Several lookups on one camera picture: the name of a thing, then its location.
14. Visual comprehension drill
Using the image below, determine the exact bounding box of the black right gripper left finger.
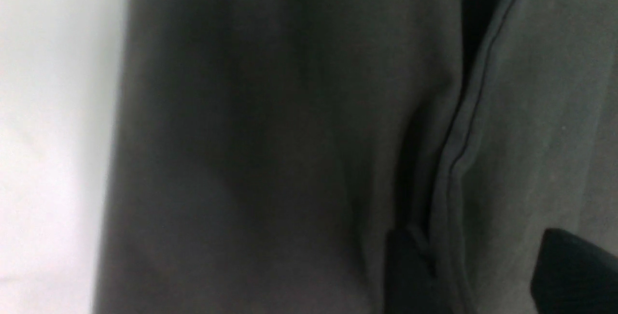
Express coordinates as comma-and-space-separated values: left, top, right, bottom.
384, 228, 452, 314

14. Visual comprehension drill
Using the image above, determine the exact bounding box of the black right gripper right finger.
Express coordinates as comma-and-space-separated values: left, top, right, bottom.
531, 228, 618, 314

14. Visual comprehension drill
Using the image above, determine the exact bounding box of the dark gray long-sleeve shirt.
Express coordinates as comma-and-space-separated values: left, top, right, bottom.
94, 0, 617, 314

